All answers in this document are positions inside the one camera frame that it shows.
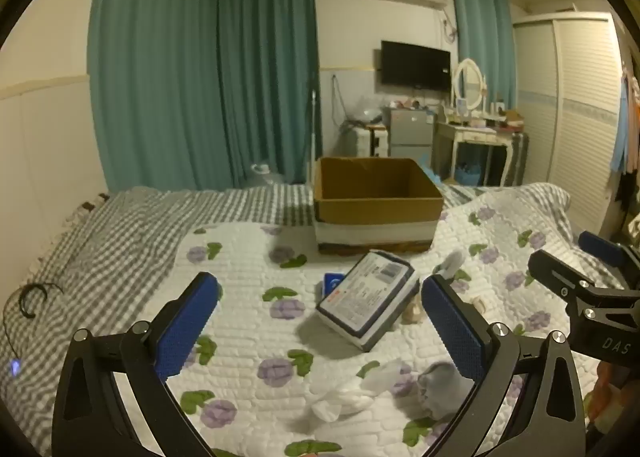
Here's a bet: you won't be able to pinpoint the dark suitcase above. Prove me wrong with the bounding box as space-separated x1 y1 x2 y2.
507 132 530 185

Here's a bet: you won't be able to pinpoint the small blue packet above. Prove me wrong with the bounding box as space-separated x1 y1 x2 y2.
316 273 346 300

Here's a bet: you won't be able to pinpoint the wide teal curtain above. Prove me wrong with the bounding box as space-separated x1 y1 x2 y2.
87 0 223 192

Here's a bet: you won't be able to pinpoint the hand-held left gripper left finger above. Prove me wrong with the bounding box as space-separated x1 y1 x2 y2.
51 272 223 457

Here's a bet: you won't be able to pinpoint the white pole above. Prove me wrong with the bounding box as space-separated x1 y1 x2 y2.
307 89 319 182

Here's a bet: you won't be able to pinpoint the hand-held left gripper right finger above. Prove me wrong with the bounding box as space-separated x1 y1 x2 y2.
421 274 587 457

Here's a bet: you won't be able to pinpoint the white cloth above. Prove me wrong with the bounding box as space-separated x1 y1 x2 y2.
306 359 416 423

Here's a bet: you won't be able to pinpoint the beige soft toy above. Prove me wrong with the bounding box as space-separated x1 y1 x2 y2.
402 299 427 325

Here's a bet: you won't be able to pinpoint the black cable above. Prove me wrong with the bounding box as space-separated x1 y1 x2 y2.
2 282 66 378

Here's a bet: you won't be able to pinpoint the white oval mirror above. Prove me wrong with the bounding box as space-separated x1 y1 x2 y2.
451 58 488 112

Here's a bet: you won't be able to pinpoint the white blue tissue pack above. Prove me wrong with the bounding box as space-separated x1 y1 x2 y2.
315 251 421 353

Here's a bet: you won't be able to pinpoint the teal corner curtain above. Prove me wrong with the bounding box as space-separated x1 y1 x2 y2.
215 0 321 185

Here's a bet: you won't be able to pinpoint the blue plastic basket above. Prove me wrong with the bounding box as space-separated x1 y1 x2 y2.
452 162 483 185

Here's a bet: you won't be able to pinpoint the white louvred wardrobe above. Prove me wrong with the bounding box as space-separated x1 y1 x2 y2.
512 12 628 233

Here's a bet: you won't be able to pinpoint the hanging clothes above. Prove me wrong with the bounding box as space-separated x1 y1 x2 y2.
610 62 640 172

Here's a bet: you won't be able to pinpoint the grey sock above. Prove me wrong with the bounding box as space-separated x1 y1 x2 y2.
417 362 476 420

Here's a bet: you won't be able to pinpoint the narrow teal window curtain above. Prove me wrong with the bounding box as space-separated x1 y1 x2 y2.
449 0 518 110

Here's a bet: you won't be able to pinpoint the white suitcase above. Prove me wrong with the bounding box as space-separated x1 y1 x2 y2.
356 126 390 158

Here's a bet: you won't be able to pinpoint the brown cardboard box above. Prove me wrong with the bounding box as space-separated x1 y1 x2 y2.
312 157 445 254

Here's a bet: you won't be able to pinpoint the white floral quilt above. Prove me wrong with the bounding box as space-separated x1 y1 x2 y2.
117 182 626 457

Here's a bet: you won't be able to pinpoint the black wall television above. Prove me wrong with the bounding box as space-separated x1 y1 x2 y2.
380 40 452 90

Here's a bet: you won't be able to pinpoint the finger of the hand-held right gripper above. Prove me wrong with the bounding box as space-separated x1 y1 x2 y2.
577 231 640 270
528 249 626 310

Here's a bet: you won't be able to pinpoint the clear plastic bag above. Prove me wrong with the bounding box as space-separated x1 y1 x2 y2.
350 97 386 125

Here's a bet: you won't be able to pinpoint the white dressing table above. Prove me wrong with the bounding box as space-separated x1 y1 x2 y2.
434 117 516 188

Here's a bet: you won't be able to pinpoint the small grey fridge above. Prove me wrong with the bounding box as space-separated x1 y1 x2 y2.
384 107 435 160

